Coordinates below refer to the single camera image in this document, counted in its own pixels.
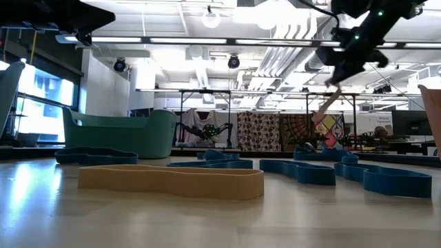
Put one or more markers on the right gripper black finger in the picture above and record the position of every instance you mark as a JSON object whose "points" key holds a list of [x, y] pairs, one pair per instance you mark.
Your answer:
{"points": [[344, 74]]}

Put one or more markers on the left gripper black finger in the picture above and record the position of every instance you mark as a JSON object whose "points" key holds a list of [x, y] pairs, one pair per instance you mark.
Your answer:
{"points": [[93, 17], [84, 38]]}

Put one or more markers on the tan rubber band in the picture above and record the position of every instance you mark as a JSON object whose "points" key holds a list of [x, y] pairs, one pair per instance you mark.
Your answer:
{"points": [[172, 182], [327, 105]]}

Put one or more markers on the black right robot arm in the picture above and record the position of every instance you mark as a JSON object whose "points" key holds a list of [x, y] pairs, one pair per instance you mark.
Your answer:
{"points": [[386, 17]]}

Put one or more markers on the black ceiling spotlight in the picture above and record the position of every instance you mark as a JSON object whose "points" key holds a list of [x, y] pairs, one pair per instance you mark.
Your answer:
{"points": [[119, 64], [233, 62], [382, 89]]}

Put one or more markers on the colourful diamond hanging cloth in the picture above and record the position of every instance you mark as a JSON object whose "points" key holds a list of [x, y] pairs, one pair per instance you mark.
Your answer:
{"points": [[332, 124]]}

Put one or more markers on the person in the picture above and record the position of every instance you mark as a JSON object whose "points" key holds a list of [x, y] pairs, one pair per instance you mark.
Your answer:
{"points": [[380, 132]]}

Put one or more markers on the brown patterned hanging cloth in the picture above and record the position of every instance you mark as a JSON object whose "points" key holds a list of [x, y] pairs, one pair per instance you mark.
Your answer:
{"points": [[293, 131]]}

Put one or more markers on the grey-blue plastic basket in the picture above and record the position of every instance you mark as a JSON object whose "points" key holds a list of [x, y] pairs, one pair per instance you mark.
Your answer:
{"points": [[8, 89]]}

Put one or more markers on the black background monitor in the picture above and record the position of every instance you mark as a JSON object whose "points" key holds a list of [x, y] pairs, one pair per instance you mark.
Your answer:
{"points": [[410, 122]]}

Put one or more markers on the bright window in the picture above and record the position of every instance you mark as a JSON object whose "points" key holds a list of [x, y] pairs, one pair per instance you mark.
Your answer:
{"points": [[41, 117]]}

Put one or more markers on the orange plastic basket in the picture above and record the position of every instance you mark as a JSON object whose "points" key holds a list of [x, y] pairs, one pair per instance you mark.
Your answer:
{"points": [[433, 110]]}

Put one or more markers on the dark background desk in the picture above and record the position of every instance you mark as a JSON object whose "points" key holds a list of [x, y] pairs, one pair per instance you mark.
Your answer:
{"points": [[410, 146]]}

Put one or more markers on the spotted hanging cloth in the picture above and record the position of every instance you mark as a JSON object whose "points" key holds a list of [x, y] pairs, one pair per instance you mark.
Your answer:
{"points": [[258, 131]]}

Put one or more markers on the teal green plastic basket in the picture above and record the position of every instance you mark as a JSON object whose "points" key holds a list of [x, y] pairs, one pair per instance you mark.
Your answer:
{"points": [[138, 137]]}

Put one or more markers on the round white ceiling lamp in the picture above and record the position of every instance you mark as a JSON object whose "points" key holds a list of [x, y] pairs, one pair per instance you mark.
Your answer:
{"points": [[211, 20]]}

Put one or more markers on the white hanging cloth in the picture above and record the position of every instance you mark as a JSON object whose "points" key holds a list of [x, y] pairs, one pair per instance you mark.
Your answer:
{"points": [[193, 118]]}

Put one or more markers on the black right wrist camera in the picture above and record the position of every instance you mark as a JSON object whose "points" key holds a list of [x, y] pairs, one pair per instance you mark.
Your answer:
{"points": [[329, 55]]}

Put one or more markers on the silver ventilation duct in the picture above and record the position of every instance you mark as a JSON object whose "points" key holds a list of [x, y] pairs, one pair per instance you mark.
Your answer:
{"points": [[311, 63]]}

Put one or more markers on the black metal rack frame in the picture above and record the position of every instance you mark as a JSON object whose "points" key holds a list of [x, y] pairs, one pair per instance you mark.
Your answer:
{"points": [[354, 117], [229, 113]]}

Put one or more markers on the white wall sign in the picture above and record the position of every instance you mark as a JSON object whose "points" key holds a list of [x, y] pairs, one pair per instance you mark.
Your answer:
{"points": [[383, 120]]}

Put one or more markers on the ceiling light rail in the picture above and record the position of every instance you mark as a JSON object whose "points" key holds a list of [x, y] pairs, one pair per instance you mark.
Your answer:
{"points": [[189, 40]]}

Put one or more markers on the black aluminium table frame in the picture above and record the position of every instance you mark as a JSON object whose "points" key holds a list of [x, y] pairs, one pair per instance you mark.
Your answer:
{"points": [[413, 160]]}

